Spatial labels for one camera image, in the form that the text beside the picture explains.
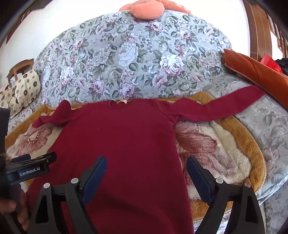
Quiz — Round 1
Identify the rust orange velvet cushion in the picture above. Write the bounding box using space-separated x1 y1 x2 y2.
224 49 287 108

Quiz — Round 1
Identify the dark red knit sweater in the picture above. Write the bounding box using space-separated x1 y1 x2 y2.
26 86 264 233

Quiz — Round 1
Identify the cream dotted pillow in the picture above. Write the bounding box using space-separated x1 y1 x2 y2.
0 87 22 119
15 70 41 107

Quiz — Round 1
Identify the wooden chair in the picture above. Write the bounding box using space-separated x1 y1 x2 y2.
6 58 34 88

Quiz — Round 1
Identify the orange floral plush blanket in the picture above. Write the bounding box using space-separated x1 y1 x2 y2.
4 91 267 224

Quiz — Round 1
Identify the wooden headboard frame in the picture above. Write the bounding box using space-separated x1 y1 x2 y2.
243 1 287 61

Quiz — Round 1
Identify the person left hand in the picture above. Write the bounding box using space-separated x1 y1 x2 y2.
1 184 30 231

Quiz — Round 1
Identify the grey floral quilt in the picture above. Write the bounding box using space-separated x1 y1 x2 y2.
6 10 288 234

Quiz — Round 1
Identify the red plastic bag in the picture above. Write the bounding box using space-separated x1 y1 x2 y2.
261 53 283 73

